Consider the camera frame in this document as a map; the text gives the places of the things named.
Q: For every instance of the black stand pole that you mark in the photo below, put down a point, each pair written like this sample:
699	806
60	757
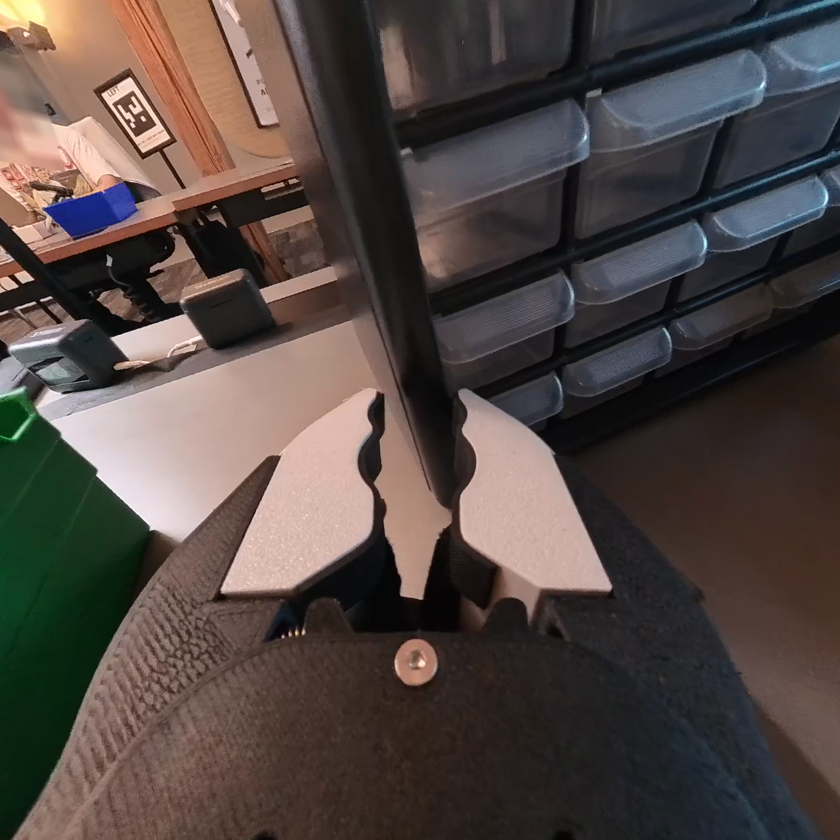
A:
46	272

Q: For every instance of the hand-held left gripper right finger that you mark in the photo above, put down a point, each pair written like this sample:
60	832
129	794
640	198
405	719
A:
525	518

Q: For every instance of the marker tag sign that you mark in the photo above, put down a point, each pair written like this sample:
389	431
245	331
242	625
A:
134	111

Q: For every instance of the green plastic bin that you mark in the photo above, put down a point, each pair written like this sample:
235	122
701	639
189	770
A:
59	525

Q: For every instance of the black drawer cabinet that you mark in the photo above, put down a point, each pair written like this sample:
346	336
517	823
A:
341	164

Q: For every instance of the dark grey case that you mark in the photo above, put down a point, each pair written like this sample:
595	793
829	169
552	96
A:
226	308
65	358

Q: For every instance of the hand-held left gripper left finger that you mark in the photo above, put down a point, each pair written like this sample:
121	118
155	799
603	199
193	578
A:
308	505

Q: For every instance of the background wooden desk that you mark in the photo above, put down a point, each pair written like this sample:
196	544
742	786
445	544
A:
131	220
229	184

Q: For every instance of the blue plastic bin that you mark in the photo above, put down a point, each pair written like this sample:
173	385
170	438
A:
92	213

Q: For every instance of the black office chair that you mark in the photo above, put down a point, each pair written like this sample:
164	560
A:
141	262

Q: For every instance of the light wooden poster board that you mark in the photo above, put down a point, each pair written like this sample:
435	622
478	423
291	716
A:
269	141

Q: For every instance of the wooden support post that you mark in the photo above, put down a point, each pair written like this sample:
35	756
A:
170	85

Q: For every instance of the rows of clear cabinet drawers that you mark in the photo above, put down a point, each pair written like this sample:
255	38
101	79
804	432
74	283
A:
499	190

